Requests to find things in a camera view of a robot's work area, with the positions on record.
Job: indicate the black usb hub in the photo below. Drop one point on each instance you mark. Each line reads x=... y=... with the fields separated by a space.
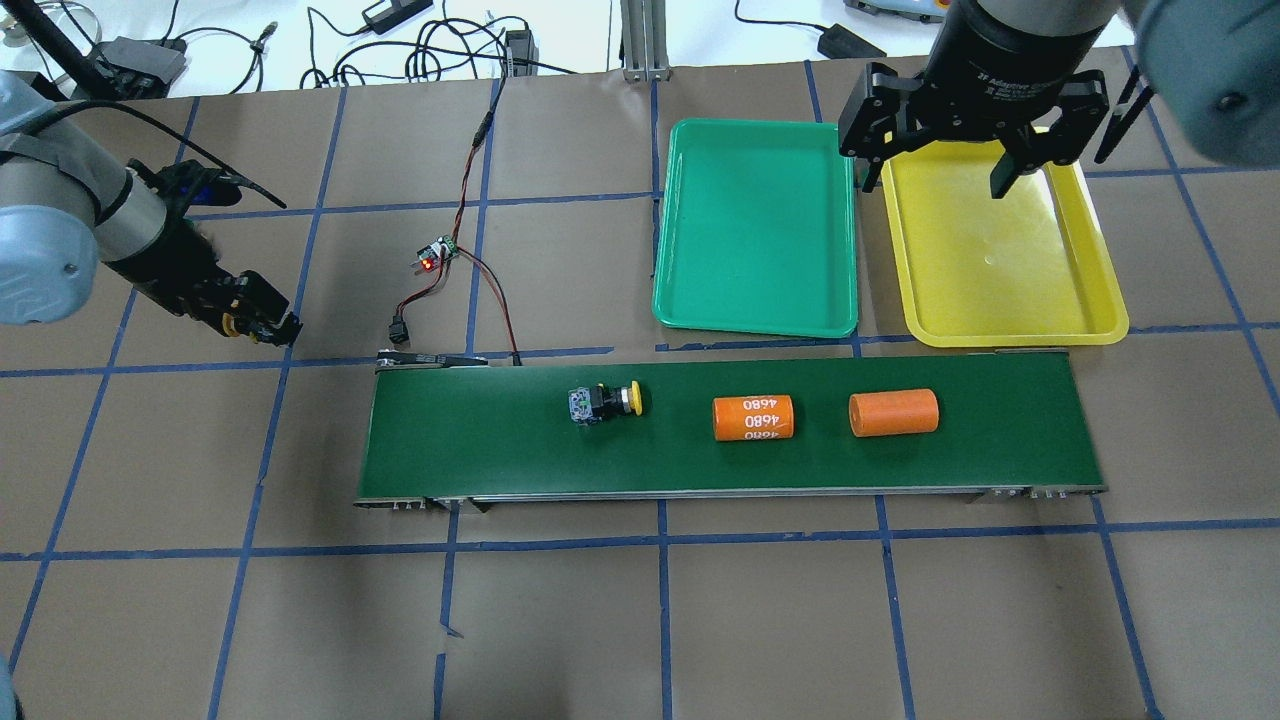
x=159 y=60

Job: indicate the small speed controller board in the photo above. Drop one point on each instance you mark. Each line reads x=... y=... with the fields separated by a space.
x=434 y=256

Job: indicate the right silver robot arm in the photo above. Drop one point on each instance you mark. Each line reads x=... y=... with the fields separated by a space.
x=1215 y=64

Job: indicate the plain orange cylinder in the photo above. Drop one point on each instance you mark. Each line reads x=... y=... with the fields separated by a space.
x=893 y=413

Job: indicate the black power adapter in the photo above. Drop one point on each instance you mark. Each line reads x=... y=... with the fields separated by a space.
x=838 y=42

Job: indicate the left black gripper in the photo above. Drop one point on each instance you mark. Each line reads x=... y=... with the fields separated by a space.
x=168 y=262

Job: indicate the yellow plastic tray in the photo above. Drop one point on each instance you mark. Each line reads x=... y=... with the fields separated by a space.
x=1029 y=270

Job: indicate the orange cylinder with white print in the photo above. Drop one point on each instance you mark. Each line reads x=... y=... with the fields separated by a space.
x=753 y=418

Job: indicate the aluminium frame post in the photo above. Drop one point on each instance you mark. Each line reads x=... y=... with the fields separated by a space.
x=644 y=41

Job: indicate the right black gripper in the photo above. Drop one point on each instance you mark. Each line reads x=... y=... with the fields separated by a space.
x=990 y=60

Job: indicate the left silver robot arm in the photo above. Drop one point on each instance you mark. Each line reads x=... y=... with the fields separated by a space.
x=68 y=206

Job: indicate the green plastic tray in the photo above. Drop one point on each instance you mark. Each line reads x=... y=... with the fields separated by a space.
x=757 y=232

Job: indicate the green conveyor belt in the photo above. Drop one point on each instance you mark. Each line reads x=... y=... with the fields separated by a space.
x=1010 y=423

